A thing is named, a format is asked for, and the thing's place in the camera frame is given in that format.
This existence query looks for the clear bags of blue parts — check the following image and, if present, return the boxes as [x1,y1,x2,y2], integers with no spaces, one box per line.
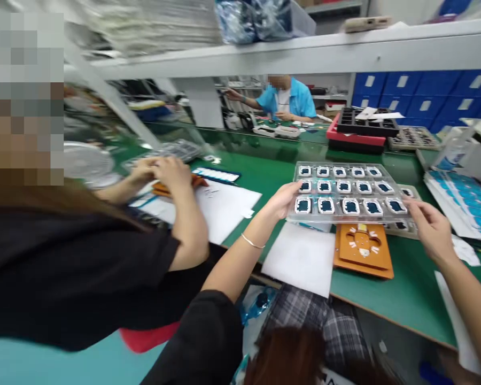
[214,0,317,45]

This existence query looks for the person's body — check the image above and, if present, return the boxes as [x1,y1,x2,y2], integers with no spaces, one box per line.
[139,289,245,385]

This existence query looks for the person's right thumb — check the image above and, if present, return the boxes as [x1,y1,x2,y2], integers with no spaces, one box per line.
[401,198,437,217]

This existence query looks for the stack of blue label sheets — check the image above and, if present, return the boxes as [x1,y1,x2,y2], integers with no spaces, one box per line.
[423,169,481,242]

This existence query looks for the red flat box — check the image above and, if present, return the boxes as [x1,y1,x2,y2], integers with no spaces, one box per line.
[325,113,387,156]

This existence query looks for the black compartment tray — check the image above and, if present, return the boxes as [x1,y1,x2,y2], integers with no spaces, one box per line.
[336,106,401,138]

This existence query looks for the wall of blue storage bins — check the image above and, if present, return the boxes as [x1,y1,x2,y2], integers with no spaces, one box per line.
[352,70,481,134]

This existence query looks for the white trays with parts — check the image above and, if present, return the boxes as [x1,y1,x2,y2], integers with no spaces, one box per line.
[251,122,305,140]

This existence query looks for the red stool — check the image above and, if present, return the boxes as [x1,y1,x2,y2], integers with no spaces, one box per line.
[118,320,182,355]

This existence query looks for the person's right fingers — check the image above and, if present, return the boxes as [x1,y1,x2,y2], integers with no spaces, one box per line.
[411,216,432,251]

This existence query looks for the white box with blue label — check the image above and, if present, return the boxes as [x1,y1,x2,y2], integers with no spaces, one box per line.
[429,118,481,182]

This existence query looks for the person's left fingers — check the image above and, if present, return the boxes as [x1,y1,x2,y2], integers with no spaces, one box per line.
[278,200,297,221]

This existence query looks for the beige flat device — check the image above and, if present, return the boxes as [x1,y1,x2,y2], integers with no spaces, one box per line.
[344,16,393,34]

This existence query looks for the person's right hand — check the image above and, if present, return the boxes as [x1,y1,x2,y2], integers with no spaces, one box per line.
[401,198,461,266]

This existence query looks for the person's legs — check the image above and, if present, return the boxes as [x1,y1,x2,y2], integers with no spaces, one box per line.
[253,282,379,385]

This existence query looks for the white desk fan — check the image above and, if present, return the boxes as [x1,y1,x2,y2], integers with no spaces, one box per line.
[63,141,116,189]

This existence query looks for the white overhead shelf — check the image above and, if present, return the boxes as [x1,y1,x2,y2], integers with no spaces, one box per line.
[64,16,481,81]

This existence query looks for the person's left thumb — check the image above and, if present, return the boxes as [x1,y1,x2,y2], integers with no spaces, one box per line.
[280,182,305,198]

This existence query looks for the white foam sheet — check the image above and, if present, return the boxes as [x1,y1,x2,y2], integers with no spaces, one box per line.
[261,221,337,299]

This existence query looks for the clear plastic parts tray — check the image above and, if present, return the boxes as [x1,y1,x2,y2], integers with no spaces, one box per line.
[285,160,414,226]

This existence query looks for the blue plastic bag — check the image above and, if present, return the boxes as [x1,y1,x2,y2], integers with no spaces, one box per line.
[238,285,282,326]

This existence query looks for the large white paper sheet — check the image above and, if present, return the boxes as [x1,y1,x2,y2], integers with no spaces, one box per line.
[129,178,263,246]

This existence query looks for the small orange fixture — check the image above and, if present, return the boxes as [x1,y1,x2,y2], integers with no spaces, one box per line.
[150,174,210,198]

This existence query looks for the clear tray with dark parts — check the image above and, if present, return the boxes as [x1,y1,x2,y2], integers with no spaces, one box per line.
[383,184,424,241]

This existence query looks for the stack of clear trays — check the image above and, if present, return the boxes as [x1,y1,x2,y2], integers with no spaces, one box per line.
[66,0,225,61]

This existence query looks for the blue strip of parts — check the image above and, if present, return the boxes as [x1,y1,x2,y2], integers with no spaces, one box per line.
[191,166,242,185]

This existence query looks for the group of white-framed blue parts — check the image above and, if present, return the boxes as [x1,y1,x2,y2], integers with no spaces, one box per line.
[296,165,409,217]

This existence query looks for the orange fixture plate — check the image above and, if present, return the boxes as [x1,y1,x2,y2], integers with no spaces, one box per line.
[333,222,395,281]

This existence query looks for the person's left hand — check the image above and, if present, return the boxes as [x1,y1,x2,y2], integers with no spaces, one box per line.
[260,182,305,221]

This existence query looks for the grey tray of dark parts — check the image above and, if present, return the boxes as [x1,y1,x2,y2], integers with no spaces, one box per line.
[387,126,443,151]

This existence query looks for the white paper strip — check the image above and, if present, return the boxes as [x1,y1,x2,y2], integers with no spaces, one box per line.
[434,270,481,379]

